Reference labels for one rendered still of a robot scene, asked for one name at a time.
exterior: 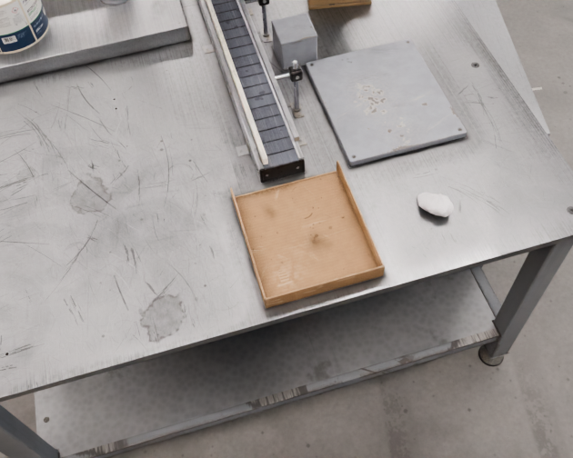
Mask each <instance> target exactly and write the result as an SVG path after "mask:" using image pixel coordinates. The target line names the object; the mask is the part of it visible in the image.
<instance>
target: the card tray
mask: <svg viewBox="0 0 573 458"><path fill-rule="evenodd" d="M230 191H231V195H232V200H233V203H234V206H235V208H236V214H237V217H238V220H239V223H240V226H241V229H242V233H243V236H244V238H245V241H246V247H247V250H248V252H249V256H250V259H251V262H252V265H253V268H254V271H255V274H256V279H257V282H258V285H259V289H260V292H261V294H262V297H263V301H264V304H265V307H266V309H267V308H270V307H273V306H277V305H280V304H286V303H289V302H293V301H295V300H299V299H302V298H306V297H308V296H312V295H316V294H322V293H324V292H328V291H331V290H335V289H337V288H341V287H345V286H348V285H351V284H357V283H360V282H364V281H366V280H370V279H374V278H377V277H380V276H383V275H384V270H385V266H384V263H383V261H382V259H381V257H380V254H379V252H378V250H377V247H376V245H375V243H374V240H373V238H372V236H371V233H370V232H369V230H368V228H367V224H366V222H365V219H364V217H363V215H362V214H361V211H360V209H359V207H358V205H357V201H356V199H355V196H354V195H353V193H352V191H351V188H350V186H349V184H348V181H347V179H346V177H345V174H344V172H343V170H342V167H341V165H340V163H339V161H337V170H336V171H333V172H329V173H325V174H320V175H316V176H312V177H308V178H305V179H301V180H297V181H295V182H291V183H287V184H281V185H277V186H273V187H269V188H267V189H263V190H259V191H255V192H252V193H248V194H241V195H239V196H234V193H233V190H232V188H230Z"/></svg>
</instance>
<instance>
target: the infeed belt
mask: <svg viewBox="0 0 573 458"><path fill-rule="evenodd" d="M211 3H212V5H213V7H214V10H215V13H216V17H217V20H218V23H219V25H220V27H221V30H222V33H223V36H224V38H225V40H226V45H227V48H228V50H229V53H230V55H231V58H232V60H233V63H234V66H235V69H236V72H237V75H238V78H239V81H240V83H241V85H242V88H243V91H244V94H245V96H246V100H247V103H248V105H249V108H250V111H251V114H252V116H253V118H254V121H255V124H256V128H257V131H258V133H259V136H260V139H261V141H262V144H263V146H264V149H265V151H266V156H267V160H268V164H263V166H264V168H265V170H266V169H270V168H274V167H277V166H280V165H284V164H291V163H294V162H298V161H299V159H298V157H297V152H296V150H295V147H294V146H293V143H292V141H291V138H290V136H289V133H288V131H287V128H286V125H285V123H284V120H283V117H282V115H281V113H280V111H279V108H278V106H277V103H276V99H275V97H274V95H273V93H272V90H271V88H270V85H269V82H268V81H267V78H266V74H265V72H264V69H263V67H262V65H261V63H260V60H259V58H258V55H257V53H256V49H255V47H254V45H253V42H252V39H251V37H250V35H249V32H248V30H247V28H246V24H245V21H244V19H243V16H242V14H241V12H240V9H239V7H238V4H237V2H236V0H211Z"/></svg>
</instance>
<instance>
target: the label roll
mask: <svg viewBox="0 0 573 458"><path fill-rule="evenodd" d="M48 27H49V19H48V17H47V14H46V12H45V9H44V7H43V4H42V2H41V0H0V54H12V53H16V52H20V51H23V50H25V49H27V48H29V47H31V46H33V45H35V44H36V43H38V42H39V41H40V40H41V39H42V38H43V37H44V36H45V34H46V32H47V30H48Z"/></svg>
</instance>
